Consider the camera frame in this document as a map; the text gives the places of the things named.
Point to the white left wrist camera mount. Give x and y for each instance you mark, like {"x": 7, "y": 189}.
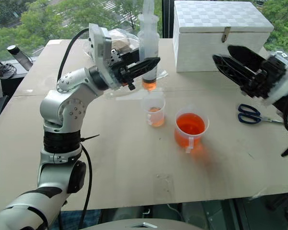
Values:
{"x": 100, "y": 43}

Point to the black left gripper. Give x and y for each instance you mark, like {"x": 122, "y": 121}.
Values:
{"x": 116, "y": 64}

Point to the black zip tie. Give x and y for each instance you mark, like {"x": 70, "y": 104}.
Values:
{"x": 90, "y": 138}

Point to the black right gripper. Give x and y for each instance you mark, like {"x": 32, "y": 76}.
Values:
{"x": 266, "y": 79}

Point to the small clear plastic cup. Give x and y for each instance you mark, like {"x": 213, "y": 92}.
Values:
{"x": 156, "y": 115}

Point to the black window frame post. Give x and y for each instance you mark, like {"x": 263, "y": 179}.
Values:
{"x": 167, "y": 19}

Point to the white woven lidded box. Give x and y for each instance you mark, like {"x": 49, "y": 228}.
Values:
{"x": 206, "y": 48}

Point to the large clear cup red liquid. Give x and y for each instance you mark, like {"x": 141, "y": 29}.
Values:
{"x": 189, "y": 129}

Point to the clear plastic syringe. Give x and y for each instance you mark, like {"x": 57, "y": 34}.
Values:
{"x": 148, "y": 40}

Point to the clear plastic bag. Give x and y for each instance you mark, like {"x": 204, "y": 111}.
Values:
{"x": 120, "y": 39}

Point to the grey rounded robot torso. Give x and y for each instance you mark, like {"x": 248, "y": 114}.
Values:
{"x": 144, "y": 224}

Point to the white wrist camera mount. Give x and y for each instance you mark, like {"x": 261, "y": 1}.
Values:
{"x": 283, "y": 92}
{"x": 100, "y": 43}

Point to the black bottle silver rim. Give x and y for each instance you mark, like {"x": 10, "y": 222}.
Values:
{"x": 21, "y": 57}

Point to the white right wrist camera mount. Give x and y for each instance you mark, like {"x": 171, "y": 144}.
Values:
{"x": 283, "y": 92}

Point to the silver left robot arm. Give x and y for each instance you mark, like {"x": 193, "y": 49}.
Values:
{"x": 62, "y": 107}

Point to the clear tape patch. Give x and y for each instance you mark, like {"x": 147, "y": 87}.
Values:
{"x": 163, "y": 185}

